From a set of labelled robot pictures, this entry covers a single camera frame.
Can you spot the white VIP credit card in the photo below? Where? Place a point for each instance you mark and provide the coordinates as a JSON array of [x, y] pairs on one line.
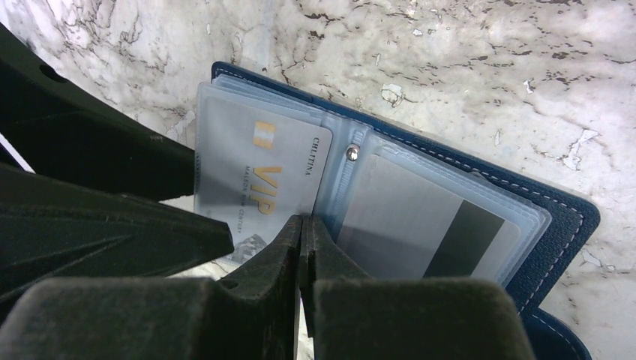
[[256, 169]]

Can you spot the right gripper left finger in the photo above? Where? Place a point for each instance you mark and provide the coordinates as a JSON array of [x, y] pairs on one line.
[[252, 313]]

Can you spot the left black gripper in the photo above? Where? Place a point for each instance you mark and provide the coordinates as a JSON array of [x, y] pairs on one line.
[[90, 198]]

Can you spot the silver striped credit card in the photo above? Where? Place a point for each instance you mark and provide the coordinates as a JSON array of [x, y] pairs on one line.
[[402, 226]]

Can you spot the blue leather card holder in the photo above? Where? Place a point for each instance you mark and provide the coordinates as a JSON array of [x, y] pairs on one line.
[[554, 223]]

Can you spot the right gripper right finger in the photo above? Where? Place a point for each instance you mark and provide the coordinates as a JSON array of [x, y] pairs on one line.
[[351, 315]]

